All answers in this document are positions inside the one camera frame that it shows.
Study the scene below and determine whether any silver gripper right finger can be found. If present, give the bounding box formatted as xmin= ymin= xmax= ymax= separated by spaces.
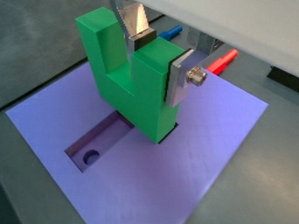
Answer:
xmin=164 ymin=29 xmax=223 ymax=108

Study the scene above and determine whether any black fixture block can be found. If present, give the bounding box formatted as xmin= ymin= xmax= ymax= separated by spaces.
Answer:
xmin=267 ymin=66 xmax=299 ymax=93

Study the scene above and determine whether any blue peg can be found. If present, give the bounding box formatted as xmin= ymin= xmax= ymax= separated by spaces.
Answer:
xmin=157 ymin=25 xmax=183 ymax=40

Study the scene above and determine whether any purple board with cross slot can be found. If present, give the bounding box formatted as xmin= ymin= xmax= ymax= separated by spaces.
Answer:
xmin=6 ymin=64 xmax=267 ymax=224

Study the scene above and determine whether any red peg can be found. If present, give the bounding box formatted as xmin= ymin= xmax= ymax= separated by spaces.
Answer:
xmin=205 ymin=49 xmax=239 ymax=75

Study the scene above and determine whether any green U-shaped block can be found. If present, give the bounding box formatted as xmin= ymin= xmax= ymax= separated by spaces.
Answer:
xmin=76 ymin=7 xmax=183 ymax=143

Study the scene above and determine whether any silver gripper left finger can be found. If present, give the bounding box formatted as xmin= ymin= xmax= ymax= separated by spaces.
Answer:
xmin=108 ymin=0 xmax=156 ymax=53

